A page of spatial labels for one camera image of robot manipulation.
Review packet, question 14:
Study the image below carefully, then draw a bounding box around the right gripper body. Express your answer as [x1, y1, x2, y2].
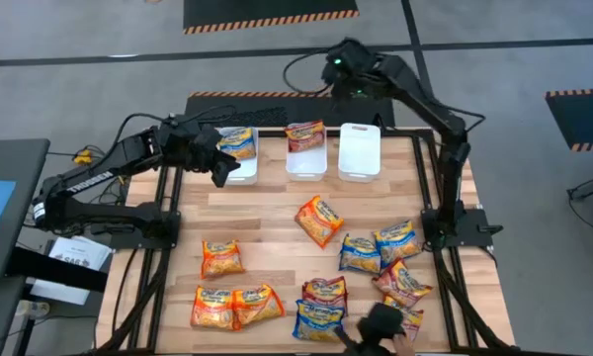
[320, 38, 379, 101]

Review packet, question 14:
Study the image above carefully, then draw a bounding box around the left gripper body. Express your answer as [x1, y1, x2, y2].
[187, 123, 229, 168]

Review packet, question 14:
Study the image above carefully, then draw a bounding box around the blue soy sauce ramen packet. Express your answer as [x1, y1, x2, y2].
[217, 127, 257, 161]
[373, 220, 423, 269]
[292, 299, 347, 343]
[338, 232, 382, 275]

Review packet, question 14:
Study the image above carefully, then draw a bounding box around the red roast beef ramen packet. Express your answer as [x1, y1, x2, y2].
[381, 294, 425, 343]
[284, 119, 327, 153]
[301, 275, 350, 318]
[372, 257, 434, 310]

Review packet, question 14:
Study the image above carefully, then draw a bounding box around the orange chicken ramen packet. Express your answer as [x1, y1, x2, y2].
[231, 283, 287, 328]
[294, 195, 346, 250]
[200, 239, 246, 280]
[190, 285, 236, 331]

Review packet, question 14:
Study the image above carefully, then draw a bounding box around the white plastic bin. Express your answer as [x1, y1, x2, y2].
[218, 126, 260, 187]
[285, 123, 329, 183]
[337, 122, 382, 184]

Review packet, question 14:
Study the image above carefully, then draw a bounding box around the black hazard-striped floor mat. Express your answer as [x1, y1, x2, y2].
[545, 87, 593, 152]
[182, 0, 361, 36]
[184, 90, 396, 129]

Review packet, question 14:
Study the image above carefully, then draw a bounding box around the white printed paper sheet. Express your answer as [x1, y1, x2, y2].
[29, 235, 114, 306]

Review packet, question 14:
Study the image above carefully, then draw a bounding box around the grey desk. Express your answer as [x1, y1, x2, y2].
[0, 138, 51, 284]

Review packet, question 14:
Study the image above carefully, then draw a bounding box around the black metal beam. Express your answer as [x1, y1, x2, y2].
[5, 245, 109, 294]

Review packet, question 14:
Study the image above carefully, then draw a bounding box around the black handheld device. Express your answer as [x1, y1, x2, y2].
[335, 302, 407, 356]

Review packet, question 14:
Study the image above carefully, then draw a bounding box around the white power strip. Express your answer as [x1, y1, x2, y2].
[14, 300, 51, 320]

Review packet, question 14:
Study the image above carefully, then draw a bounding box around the person's hand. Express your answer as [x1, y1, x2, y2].
[391, 333, 417, 356]

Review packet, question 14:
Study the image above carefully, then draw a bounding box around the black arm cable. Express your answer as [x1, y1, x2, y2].
[282, 46, 333, 98]
[111, 103, 238, 152]

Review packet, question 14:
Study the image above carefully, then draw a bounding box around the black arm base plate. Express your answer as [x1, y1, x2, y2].
[109, 210, 183, 251]
[420, 207, 504, 249]

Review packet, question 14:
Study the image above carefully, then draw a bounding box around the yellow cable plug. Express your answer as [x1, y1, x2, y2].
[72, 148, 95, 167]

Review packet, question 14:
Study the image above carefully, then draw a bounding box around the black floor device with cable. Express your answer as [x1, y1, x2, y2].
[565, 173, 593, 271]

